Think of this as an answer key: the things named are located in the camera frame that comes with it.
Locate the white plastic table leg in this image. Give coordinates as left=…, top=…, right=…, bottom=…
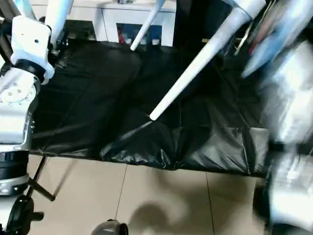
left=14, top=0, right=38, bottom=20
left=149, top=0, right=268, bottom=121
left=45, top=0, right=74, bottom=33
left=130, top=0, right=165, bottom=51

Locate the white cabinet with glass doors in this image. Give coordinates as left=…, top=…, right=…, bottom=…
left=63, top=0, right=177, bottom=47

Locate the black box with beige label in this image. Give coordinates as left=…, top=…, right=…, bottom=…
left=175, top=0, right=236, bottom=50

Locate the grey curtain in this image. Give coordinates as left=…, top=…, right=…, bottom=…
left=0, top=0, right=16, bottom=19

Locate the black mat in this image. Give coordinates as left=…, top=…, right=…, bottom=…
left=28, top=39, right=272, bottom=178

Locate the dark robot foot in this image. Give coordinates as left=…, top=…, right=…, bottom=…
left=92, top=219, right=130, bottom=235

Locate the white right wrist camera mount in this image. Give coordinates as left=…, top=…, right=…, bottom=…
left=241, top=3, right=298, bottom=79

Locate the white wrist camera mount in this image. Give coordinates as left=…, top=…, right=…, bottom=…
left=241, top=3, right=298, bottom=79
left=9, top=16, right=56, bottom=86

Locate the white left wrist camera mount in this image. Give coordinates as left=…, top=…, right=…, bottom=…
left=9, top=16, right=56, bottom=86

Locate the black left wrist camera cable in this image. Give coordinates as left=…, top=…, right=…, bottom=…
left=0, top=17, right=13, bottom=67

